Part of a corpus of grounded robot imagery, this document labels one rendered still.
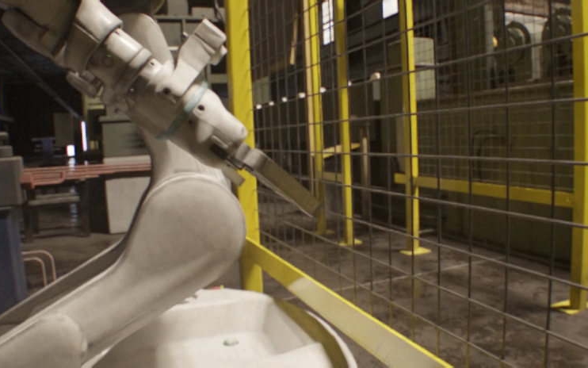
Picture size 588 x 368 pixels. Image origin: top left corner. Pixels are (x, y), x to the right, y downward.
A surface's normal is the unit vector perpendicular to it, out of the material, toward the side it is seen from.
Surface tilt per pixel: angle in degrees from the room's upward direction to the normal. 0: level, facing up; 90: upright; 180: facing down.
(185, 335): 73
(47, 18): 109
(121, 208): 90
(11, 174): 90
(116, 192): 90
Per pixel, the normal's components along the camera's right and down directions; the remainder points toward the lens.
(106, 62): 0.11, 0.37
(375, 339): -0.92, 0.09
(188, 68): 0.58, -0.33
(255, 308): 0.01, -0.18
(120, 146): 0.39, 0.09
